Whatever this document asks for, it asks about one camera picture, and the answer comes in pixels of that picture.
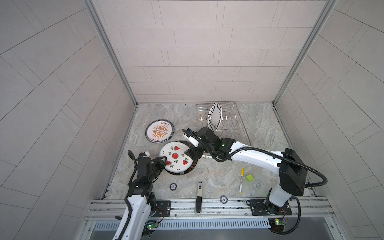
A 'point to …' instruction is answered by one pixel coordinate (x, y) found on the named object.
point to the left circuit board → (150, 226)
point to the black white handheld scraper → (198, 199)
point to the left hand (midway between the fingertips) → (170, 155)
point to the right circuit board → (277, 224)
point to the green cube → (249, 178)
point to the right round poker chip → (223, 199)
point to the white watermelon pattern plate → (177, 161)
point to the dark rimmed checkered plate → (195, 161)
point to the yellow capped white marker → (242, 174)
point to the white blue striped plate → (214, 116)
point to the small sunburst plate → (159, 131)
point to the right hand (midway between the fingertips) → (188, 148)
